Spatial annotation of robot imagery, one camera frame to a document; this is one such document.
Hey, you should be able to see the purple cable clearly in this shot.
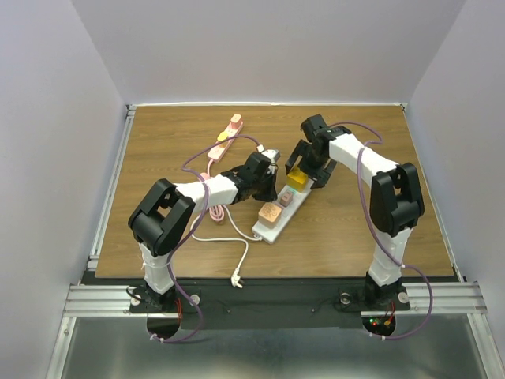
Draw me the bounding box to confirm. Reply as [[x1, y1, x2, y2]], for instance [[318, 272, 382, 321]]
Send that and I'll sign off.
[[331, 120, 435, 343], [149, 133, 267, 344]]

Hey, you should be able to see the orange square plug adapter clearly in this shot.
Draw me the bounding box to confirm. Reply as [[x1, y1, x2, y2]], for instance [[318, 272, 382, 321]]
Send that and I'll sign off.
[[258, 202, 282, 228]]

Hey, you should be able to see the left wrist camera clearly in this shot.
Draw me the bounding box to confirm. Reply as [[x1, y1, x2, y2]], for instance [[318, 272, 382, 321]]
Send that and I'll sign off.
[[256, 144, 281, 164]]

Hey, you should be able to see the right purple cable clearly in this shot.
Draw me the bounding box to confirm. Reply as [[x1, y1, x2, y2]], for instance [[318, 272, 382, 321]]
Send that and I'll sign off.
[[331, 120, 435, 343]]

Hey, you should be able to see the yellow plug on pink strip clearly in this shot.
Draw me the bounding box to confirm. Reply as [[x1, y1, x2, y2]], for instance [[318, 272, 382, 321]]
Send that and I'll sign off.
[[217, 131, 229, 148]]

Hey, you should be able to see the pink power strip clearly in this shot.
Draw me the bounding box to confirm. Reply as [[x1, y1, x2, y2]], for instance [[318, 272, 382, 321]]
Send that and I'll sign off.
[[208, 114, 244, 163]]

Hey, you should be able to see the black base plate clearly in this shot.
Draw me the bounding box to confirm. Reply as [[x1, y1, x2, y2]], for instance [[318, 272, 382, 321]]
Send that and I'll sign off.
[[128, 277, 410, 330]]

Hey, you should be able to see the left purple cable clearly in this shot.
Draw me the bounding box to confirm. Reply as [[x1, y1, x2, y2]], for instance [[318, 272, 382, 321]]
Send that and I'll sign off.
[[149, 133, 267, 344]]

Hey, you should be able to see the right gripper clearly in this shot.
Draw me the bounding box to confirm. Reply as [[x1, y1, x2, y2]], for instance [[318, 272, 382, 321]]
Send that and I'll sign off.
[[286, 138, 337, 188]]

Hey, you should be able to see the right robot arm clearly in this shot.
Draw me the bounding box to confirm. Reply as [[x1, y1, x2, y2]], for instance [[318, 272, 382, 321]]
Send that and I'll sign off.
[[285, 114, 425, 308]]

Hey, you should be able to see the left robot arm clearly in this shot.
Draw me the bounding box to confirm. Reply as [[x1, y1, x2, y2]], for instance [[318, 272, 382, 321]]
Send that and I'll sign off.
[[128, 149, 280, 311]]

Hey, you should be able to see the pink plug adapter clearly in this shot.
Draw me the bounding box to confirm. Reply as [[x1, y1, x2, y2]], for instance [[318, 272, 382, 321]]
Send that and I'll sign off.
[[279, 187, 295, 208]]

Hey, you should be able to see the white power strip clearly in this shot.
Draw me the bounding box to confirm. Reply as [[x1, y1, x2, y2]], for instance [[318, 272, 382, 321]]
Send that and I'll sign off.
[[252, 178, 313, 244]]

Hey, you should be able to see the white power cord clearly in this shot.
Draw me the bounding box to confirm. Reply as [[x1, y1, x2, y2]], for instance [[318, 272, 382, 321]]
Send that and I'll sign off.
[[189, 205, 265, 289]]

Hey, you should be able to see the yellow cube socket adapter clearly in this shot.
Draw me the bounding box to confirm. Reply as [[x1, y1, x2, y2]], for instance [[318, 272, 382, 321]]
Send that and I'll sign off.
[[286, 167, 309, 193]]

